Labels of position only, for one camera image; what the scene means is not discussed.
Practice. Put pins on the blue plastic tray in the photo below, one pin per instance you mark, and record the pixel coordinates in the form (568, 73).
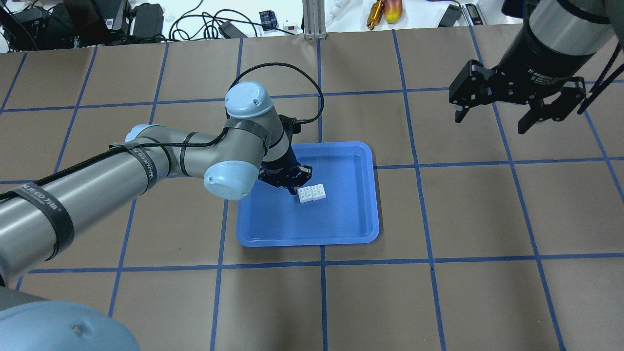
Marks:
(271, 217)

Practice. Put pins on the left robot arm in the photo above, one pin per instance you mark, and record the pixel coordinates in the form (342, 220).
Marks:
(41, 219)

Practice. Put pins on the black flat power brick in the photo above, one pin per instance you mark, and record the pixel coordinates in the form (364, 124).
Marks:
(147, 21)

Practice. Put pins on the aluminium frame post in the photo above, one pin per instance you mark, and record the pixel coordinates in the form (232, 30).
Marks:
(313, 23)

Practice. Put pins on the white block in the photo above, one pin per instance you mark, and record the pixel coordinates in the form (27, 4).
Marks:
(306, 194)
(318, 192)

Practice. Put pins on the black power adapter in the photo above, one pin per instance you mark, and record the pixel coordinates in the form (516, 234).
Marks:
(450, 16)

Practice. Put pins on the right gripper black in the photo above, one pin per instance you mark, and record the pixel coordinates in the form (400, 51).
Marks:
(535, 69)

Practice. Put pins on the mango fruit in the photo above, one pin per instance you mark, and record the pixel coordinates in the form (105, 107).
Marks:
(393, 10)

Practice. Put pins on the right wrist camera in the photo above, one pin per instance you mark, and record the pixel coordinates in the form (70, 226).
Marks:
(513, 8)

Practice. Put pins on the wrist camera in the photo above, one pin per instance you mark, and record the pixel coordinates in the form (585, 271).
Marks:
(290, 125)
(513, 8)

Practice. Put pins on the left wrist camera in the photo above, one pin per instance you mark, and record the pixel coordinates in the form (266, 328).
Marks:
(290, 125)

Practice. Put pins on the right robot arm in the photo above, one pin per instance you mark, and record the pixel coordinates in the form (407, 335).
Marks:
(578, 28)

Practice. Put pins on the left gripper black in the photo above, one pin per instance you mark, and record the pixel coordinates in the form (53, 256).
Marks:
(282, 166)

